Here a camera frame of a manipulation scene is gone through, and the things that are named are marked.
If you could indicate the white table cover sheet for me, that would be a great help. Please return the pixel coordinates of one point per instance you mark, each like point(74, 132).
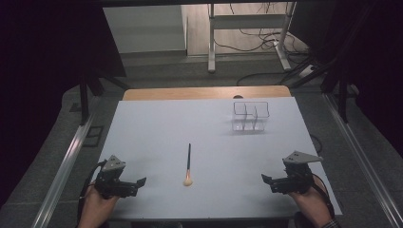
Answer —
point(206, 136)

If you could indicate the white power strip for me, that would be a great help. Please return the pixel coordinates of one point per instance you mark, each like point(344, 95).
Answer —
point(308, 71)

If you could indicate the clear acrylic organizer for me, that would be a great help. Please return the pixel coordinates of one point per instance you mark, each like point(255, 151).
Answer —
point(250, 115)

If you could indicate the aluminium rail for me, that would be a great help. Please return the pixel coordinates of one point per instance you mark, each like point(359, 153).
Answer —
point(65, 169)
point(364, 161)

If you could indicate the black metal stand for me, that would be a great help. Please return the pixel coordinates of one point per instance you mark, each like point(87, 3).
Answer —
point(342, 101)
point(84, 101)

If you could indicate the dark curtain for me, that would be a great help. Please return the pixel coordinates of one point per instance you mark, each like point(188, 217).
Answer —
point(377, 63)
point(41, 79)

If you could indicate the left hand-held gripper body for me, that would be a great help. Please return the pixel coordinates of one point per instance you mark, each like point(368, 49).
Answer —
point(109, 185)

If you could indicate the person's right hand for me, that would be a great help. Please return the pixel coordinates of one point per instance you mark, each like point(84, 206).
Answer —
point(312, 204)

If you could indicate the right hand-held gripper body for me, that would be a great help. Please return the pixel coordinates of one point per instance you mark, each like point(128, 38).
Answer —
point(299, 180)

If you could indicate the white metal desk frame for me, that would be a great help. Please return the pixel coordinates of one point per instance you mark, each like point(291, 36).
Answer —
point(247, 21)

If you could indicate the person's left hand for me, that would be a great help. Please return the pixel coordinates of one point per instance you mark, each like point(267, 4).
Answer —
point(95, 209)

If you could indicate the dark round table grommet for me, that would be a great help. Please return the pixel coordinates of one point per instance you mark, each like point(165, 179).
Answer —
point(237, 96)

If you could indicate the black floor frame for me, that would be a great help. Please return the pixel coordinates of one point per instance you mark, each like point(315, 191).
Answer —
point(94, 136)

